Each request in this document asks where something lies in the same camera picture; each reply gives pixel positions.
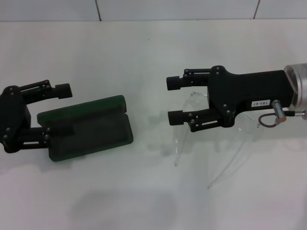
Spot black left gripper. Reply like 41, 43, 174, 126
0, 80, 75, 154

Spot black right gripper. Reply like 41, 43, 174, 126
207, 65, 299, 129

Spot clear white glasses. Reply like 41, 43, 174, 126
171, 90, 261, 189

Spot green glasses case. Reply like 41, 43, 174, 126
36, 94, 134, 163

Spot right arm cable with plug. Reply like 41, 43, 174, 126
258, 99, 307, 129

